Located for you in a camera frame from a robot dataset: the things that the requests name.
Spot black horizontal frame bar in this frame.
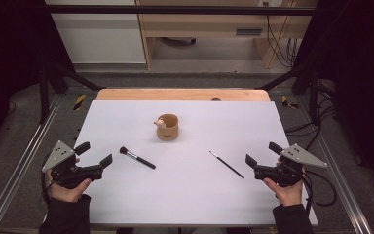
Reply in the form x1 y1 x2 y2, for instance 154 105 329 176
45 4 318 17

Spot white table cover board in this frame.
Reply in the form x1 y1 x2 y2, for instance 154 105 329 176
72 99 319 227

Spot black metal stand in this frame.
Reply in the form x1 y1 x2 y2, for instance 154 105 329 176
38 60 105 125
258 60 322 127

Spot brown cup with animal figure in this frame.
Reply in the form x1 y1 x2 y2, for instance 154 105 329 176
154 113 179 141

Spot aluminium rail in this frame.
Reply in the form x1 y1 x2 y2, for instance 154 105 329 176
0 94 63 234
295 97 374 234

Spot black cables at desk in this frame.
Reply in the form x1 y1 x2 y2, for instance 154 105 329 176
262 1 299 69

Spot wooden desk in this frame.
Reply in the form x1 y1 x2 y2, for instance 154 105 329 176
135 0 319 71

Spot left hand-held gripper cable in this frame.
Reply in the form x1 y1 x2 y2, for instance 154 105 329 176
40 160 55 206

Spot hand-held gripper cable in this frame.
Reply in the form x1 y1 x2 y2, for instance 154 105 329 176
40 160 55 206
301 169 338 215

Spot black floor cables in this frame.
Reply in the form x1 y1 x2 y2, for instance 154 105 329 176
284 81 338 152

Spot black makeup brush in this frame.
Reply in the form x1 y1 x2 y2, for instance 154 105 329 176
119 145 157 170

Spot black curtain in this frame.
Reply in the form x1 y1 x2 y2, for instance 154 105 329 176
0 0 77 160
291 0 374 191

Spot person's left hand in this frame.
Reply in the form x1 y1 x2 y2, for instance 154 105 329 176
44 169 93 203

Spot right hand-held gripper cable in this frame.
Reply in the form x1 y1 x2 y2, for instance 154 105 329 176
301 169 338 215

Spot wooden table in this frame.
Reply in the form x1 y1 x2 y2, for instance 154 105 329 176
95 88 271 102

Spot white cabinet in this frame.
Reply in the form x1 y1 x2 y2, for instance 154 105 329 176
44 0 147 64

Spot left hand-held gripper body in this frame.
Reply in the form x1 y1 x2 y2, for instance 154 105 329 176
42 139 104 189

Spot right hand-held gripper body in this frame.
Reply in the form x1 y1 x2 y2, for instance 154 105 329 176
253 143 328 188

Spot person's right hand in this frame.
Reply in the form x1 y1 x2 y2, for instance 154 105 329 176
263 172 307 208

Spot yellow black tape strip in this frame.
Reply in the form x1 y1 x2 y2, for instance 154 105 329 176
280 95 300 110
73 94 88 111

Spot thin black brush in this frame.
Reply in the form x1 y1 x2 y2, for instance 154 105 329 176
208 150 245 179

